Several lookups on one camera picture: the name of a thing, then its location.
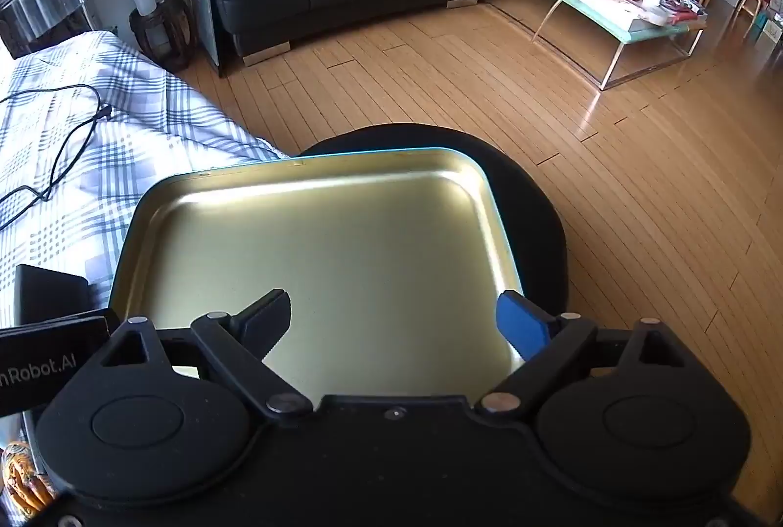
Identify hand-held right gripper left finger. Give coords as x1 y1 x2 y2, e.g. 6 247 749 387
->
92 288 313 421

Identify gold metal tray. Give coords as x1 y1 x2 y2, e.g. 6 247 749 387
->
109 148 528 399

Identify dark wooden plant stand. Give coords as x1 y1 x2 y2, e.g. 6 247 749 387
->
128 0 197 73

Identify black box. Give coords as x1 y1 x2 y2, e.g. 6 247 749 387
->
15 264 90 325

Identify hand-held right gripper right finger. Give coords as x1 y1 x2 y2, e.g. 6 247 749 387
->
477 290 704 419

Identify black cable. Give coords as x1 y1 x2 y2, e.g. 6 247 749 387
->
0 84 113 204

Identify orange printed packet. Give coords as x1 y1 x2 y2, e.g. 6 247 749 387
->
0 441 57 522

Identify black round stool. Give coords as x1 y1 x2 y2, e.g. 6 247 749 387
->
297 122 573 331

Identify leaning glass panel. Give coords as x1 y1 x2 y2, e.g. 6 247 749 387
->
186 0 221 78

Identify plaid blanket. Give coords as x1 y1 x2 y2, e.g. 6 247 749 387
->
0 30 291 332

